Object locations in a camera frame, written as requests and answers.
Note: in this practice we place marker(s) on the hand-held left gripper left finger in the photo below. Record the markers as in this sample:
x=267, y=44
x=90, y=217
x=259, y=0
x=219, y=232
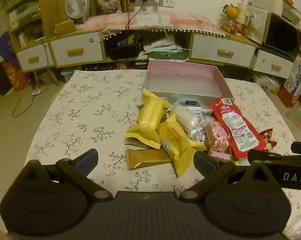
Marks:
x=86, y=158

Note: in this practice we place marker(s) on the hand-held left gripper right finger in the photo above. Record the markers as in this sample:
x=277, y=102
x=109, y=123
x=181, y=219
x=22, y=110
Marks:
x=203, y=159

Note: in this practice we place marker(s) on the dark red snack packet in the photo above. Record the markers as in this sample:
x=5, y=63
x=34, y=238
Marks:
x=269, y=138

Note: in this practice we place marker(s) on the clear packet of pink snack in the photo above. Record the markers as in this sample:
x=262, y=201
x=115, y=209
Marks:
x=218, y=136

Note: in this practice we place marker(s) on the yellow packet with blue mark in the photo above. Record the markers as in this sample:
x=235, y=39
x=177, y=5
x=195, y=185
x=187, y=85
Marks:
x=176, y=140

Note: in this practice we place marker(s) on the clear packet of white snack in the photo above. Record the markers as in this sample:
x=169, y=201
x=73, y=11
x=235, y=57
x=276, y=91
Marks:
x=188, y=116

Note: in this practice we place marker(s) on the golden brown snack bar packet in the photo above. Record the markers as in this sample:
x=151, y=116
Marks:
x=145, y=158

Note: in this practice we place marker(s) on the large yellow snack packet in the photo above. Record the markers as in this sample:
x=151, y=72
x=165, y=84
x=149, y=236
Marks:
x=150, y=117

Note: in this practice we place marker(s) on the pink cardboard box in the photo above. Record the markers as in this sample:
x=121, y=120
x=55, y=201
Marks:
x=180, y=80

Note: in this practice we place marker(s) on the clear plastic bag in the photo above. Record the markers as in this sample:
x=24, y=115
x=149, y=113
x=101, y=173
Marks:
x=300, y=115

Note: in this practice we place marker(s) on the floral tablecloth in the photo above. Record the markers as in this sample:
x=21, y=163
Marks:
x=90, y=120

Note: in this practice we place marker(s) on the colourful printed carton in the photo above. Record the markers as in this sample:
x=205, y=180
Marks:
x=294, y=80

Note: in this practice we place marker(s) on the small white floor device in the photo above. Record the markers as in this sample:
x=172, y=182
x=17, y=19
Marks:
x=36, y=92

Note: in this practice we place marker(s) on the clear plastic storage box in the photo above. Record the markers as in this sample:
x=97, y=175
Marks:
x=66, y=77

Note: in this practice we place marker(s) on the small white drawer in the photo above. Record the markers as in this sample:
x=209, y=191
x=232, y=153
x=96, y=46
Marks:
x=34, y=57
x=273, y=63

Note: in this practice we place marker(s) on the wide white drawer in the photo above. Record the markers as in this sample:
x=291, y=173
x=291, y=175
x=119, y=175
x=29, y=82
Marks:
x=76, y=47
x=223, y=50

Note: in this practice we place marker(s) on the black microwave oven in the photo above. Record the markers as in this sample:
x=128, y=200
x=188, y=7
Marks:
x=283, y=36

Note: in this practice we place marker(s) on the black and orange bag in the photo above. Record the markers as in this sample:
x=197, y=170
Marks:
x=5, y=80

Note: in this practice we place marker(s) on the black basket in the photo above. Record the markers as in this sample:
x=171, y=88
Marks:
x=125, y=51

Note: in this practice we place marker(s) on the stack of papers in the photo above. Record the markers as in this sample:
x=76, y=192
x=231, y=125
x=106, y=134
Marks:
x=163, y=48

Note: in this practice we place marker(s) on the wooden cabinet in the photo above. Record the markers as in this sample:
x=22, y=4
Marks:
x=180, y=40

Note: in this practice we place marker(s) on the white floral paper bag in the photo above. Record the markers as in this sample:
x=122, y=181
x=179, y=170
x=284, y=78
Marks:
x=258, y=23

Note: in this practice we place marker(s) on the small wooden box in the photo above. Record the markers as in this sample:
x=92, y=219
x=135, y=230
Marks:
x=65, y=28

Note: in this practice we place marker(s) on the glass bowl of small oranges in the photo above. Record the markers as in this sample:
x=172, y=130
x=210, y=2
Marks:
x=230, y=26

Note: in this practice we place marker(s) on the blue cloth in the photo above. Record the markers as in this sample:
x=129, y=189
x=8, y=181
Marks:
x=6, y=47

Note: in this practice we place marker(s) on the stack of paper cups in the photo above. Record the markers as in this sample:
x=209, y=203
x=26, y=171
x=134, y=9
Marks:
x=243, y=12

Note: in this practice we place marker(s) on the pink patterned cloth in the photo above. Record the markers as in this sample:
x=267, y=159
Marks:
x=150, y=21

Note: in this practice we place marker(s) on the white box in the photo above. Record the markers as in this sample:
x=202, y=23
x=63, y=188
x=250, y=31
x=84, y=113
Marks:
x=266, y=3

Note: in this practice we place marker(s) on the large orange fruit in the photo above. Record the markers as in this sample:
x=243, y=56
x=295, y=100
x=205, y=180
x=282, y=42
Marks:
x=232, y=11

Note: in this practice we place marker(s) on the wooden shelf unit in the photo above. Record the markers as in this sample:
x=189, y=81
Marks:
x=23, y=20

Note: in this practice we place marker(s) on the white desk fan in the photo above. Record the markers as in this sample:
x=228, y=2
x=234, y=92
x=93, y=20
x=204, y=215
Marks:
x=76, y=5

